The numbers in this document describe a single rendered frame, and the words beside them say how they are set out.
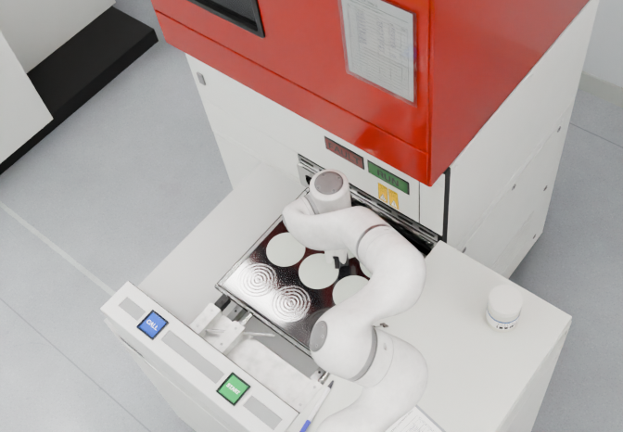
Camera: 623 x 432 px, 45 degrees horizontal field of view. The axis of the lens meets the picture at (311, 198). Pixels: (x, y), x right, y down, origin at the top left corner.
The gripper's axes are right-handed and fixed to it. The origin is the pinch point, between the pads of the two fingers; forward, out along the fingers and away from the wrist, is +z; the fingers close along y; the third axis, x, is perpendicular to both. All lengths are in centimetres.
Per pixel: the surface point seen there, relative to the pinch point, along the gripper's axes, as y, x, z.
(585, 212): -80, 78, 93
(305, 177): -26.0, -13.0, 2.7
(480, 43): -14, 30, -58
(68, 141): -106, -146, 92
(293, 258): -0.9, -12.5, 2.7
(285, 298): 10.3, -12.9, 2.8
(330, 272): 2.4, -2.7, 2.8
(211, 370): 32.3, -25.4, -2.8
